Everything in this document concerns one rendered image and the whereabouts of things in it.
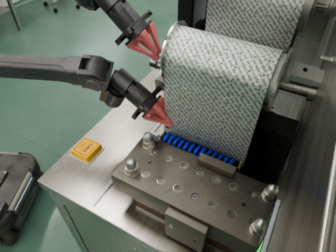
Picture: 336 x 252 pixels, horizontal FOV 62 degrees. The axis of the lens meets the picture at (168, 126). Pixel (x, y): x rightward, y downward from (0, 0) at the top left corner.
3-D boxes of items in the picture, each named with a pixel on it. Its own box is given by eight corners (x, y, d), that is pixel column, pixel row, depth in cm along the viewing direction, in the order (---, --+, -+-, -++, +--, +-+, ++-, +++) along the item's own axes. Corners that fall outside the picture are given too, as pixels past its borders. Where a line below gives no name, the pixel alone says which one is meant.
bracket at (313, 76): (293, 68, 59) (296, 59, 58) (322, 75, 57) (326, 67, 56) (288, 80, 56) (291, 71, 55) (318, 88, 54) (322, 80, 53)
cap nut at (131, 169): (130, 163, 72) (128, 151, 69) (142, 168, 71) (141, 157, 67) (121, 173, 70) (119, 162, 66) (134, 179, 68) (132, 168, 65)
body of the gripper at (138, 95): (135, 122, 76) (114, 104, 75) (155, 101, 82) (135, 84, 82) (144, 110, 71) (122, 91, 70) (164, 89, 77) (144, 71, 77)
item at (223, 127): (165, 133, 81) (165, 81, 68) (243, 164, 73) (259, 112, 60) (164, 134, 81) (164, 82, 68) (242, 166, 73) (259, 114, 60)
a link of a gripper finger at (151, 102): (159, 140, 77) (133, 118, 76) (171, 124, 81) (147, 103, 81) (170, 129, 71) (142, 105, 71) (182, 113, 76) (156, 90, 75)
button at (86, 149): (86, 140, 95) (84, 136, 93) (102, 148, 92) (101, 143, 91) (71, 155, 90) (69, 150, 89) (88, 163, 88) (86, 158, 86)
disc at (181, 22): (187, 59, 78) (188, 8, 67) (189, 60, 78) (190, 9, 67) (161, 92, 70) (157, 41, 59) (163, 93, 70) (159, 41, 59)
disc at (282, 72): (278, 85, 70) (296, 32, 58) (280, 86, 69) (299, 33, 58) (260, 126, 62) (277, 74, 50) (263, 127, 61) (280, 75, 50)
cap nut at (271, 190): (263, 187, 67) (268, 176, 63) (279, 193, 65) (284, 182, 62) (259, 199, 64) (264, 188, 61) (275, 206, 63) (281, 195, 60)
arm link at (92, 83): (86, 79, 69) (93, 54, 73) (78, 102, 78) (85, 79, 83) (131, 95, 73) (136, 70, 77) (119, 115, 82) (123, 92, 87)
